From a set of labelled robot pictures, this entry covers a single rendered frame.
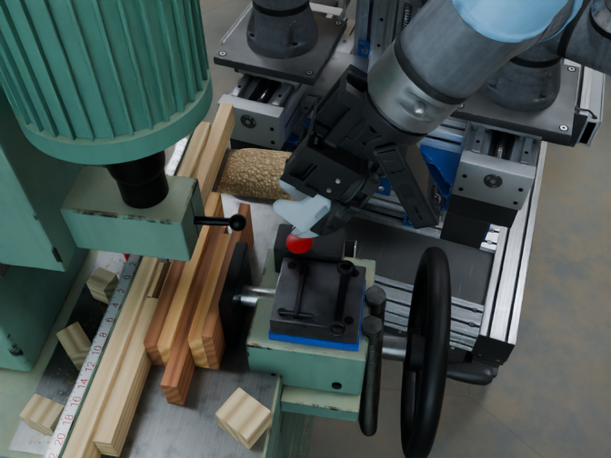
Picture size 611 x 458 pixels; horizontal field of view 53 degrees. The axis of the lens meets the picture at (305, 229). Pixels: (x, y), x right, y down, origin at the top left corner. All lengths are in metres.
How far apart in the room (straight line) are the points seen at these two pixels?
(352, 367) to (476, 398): 1.10
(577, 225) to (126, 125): 1.87
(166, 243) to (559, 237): 1.66
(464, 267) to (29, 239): 1.26
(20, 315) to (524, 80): 0.91
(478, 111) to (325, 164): 0.70
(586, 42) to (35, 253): 0.89
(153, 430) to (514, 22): 0.54
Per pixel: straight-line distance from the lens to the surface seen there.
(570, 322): 1.98
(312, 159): 0.54
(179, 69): 0.52
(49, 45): 0.48
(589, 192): 2.36
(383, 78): 0.50
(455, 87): 0.48
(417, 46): 0.48
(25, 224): 0.69
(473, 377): 0.75
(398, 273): 1.68
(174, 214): 0.66
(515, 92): 1.21
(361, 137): 0.55
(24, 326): 0.88
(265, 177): 0.89
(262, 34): 1.29
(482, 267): 1.74
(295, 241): 0.68
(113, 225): 0.69
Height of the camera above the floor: 1.56
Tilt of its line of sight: 50 degrees down
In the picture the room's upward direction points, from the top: straight up
